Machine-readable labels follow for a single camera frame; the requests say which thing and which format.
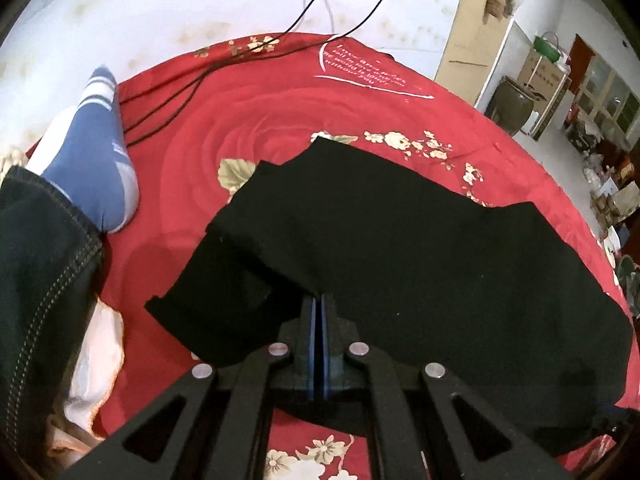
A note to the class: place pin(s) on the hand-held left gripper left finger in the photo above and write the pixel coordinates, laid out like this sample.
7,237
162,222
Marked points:
311,340

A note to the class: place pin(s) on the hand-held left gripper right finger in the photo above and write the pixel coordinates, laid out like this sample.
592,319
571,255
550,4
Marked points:
328,340

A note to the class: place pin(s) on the black pants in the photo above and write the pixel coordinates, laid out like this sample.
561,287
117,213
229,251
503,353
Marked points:
400,240

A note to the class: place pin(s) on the white cloth with orange trim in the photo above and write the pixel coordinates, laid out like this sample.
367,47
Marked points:
95,360

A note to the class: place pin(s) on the red floral blanket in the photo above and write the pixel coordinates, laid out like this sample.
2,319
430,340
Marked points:
240,110

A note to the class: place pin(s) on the person's leg in dark jeans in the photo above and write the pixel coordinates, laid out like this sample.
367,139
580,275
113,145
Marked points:
40,285

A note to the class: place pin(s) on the person's foot in blue sock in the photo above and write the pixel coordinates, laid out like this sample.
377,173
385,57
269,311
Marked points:
92,160

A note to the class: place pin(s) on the white plastic jug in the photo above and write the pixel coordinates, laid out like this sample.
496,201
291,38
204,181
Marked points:
531,121

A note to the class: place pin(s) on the brown ceramic jar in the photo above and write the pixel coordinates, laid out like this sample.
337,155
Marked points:
510,102

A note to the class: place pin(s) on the pile of household clutter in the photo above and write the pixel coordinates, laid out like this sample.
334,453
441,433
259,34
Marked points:
607,185

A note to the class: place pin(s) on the beige wooden door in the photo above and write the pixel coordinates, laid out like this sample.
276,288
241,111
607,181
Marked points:
472,45

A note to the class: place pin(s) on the tall cardboard box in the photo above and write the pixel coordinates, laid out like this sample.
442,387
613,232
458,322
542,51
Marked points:
542,77

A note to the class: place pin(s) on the green basket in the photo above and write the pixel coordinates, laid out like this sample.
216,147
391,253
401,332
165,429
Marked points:
547,47

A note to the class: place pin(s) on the dark red curtain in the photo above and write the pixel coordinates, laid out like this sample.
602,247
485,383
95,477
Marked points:
581,60

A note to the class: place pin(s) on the window with wooden frame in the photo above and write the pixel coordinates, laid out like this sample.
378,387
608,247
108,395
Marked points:
607,92

